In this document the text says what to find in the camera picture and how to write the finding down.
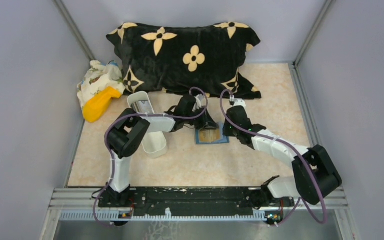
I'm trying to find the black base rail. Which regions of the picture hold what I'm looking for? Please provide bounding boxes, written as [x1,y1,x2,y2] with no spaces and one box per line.
[98,187,295,217]

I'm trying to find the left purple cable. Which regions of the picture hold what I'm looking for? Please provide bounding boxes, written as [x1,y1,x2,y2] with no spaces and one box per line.
[92,87,209,228]

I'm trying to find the black cards in tray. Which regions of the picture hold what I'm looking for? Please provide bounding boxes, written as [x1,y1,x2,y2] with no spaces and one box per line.
[130,100,155,115]

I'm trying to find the floral patterned cloth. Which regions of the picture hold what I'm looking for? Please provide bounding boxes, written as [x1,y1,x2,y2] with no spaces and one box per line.
[77,60,126,109]

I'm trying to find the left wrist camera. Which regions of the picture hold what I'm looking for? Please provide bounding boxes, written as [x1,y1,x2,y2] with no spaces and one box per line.
[194,94,205,110]

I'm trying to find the black pillow with cream flowers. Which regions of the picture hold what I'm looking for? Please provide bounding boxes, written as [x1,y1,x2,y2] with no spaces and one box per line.
[106,21,262,100]

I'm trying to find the purple cable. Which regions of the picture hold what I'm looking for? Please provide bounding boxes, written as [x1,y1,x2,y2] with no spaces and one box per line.
[219,89,329,225]
[92,87,209,228]

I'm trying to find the gold beige card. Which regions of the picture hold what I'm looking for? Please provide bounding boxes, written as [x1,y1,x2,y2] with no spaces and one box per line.
[198,129,222,143]

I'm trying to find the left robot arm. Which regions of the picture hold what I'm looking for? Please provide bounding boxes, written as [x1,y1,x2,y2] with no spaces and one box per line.
[104,95,219,194]

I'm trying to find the blue leather card holder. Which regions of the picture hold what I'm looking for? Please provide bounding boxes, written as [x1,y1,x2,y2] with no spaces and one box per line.
[195,122,230,145]

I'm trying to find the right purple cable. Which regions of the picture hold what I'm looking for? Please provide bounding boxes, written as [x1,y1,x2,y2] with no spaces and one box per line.
[219,89,329,225]

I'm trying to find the white oblong plastic tray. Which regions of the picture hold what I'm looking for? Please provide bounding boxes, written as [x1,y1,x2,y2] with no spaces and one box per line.
[127,91,168,159]

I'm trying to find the yellow plastic object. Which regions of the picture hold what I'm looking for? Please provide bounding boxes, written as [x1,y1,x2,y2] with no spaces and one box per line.
[82,86,122,123]

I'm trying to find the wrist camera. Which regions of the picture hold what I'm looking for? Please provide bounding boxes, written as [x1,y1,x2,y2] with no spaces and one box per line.
[232,98,247,109]
[194,94,205,110]

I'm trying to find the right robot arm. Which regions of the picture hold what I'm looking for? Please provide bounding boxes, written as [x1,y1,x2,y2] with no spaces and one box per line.
[223,105,343,205]

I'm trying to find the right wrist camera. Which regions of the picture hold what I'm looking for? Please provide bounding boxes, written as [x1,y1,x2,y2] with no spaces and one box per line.
[232,98,247,109]

